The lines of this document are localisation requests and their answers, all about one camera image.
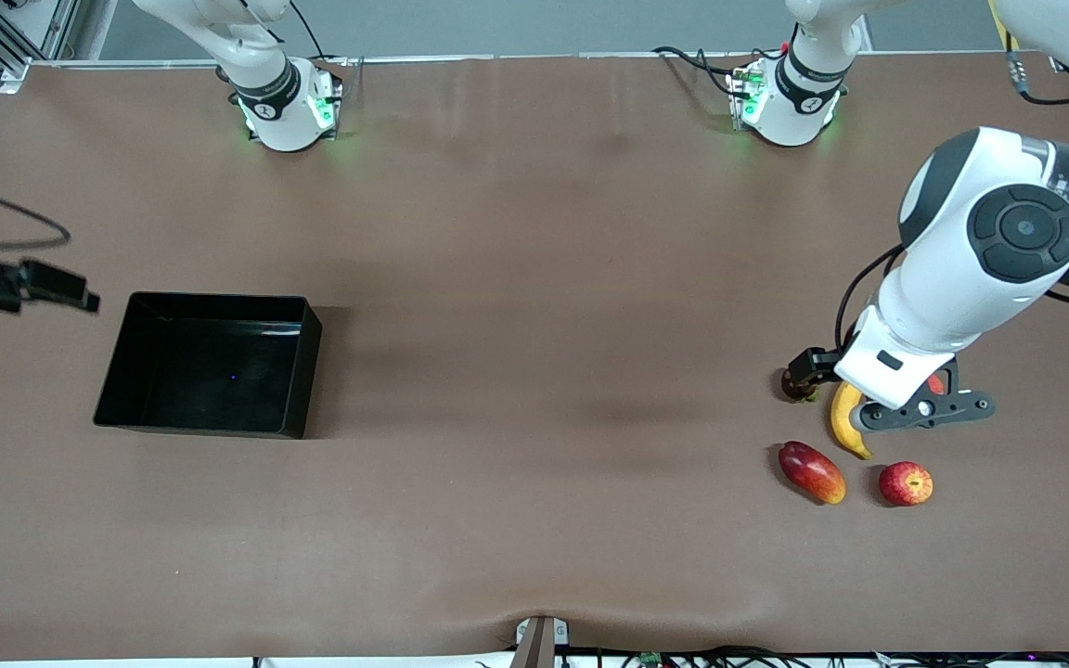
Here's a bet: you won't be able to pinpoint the yellow banana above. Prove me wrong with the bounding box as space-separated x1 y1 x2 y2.
830 380 875 461

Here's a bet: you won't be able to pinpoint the red yellow speckled apple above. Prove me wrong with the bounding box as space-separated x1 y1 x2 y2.
878 461 934 507

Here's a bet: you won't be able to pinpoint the black rectangular plastic tray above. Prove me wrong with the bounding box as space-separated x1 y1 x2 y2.
93 291 323 440

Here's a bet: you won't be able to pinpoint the red yellow mango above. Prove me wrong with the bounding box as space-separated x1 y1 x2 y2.
778 441 847 506

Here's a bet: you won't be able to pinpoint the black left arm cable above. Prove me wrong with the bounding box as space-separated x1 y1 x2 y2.
833 243 907 358

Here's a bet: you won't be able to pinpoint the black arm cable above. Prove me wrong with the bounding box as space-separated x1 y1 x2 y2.
0 181 71 253
833 243 907 358

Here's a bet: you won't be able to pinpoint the black left base cable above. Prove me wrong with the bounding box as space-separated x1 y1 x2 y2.
652 45 741 101

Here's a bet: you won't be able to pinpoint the black base cable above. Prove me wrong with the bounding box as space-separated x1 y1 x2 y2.
652 45 741 101
289 0 350 66

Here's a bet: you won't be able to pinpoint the grey camera stand bracket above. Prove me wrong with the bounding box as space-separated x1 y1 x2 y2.
514 615 571 668

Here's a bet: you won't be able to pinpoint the black right base cable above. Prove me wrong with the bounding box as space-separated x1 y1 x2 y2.
289 0 350 66

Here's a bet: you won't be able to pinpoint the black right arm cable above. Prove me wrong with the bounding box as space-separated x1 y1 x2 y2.
0 181 71 253

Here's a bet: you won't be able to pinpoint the aluminium frame struts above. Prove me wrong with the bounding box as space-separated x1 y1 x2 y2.
0 0 81 94

